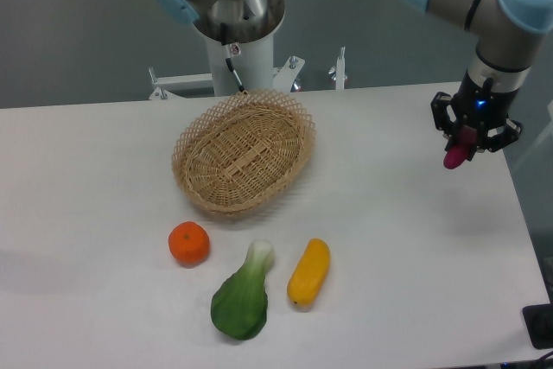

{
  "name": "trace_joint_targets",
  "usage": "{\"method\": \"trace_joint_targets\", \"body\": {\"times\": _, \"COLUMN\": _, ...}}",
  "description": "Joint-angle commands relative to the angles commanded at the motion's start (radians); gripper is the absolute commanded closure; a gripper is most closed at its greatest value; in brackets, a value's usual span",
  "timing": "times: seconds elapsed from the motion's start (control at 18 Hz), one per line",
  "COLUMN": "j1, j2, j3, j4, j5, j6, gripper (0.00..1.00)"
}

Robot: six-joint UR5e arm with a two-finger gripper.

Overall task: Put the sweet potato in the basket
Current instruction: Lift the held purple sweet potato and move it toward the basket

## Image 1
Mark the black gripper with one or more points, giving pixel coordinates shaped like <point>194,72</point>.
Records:
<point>478,107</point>

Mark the purple sweet potato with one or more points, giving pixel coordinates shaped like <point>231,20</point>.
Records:
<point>459,148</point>

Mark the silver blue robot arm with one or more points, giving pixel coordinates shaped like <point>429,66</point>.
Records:
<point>239,39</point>

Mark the woven wicker basket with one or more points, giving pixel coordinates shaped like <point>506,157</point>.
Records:
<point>243,151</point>

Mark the black device at edge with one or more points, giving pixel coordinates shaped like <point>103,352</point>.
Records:
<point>538,321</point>

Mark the yellow toy mango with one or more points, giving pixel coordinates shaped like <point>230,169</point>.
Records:
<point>310,273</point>

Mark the green bok choy toy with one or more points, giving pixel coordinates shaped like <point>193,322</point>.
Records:
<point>239,307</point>

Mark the orange toy pumpkin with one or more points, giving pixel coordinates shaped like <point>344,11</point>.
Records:
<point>189,243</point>

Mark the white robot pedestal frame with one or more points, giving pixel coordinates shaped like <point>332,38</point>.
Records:
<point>233,68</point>

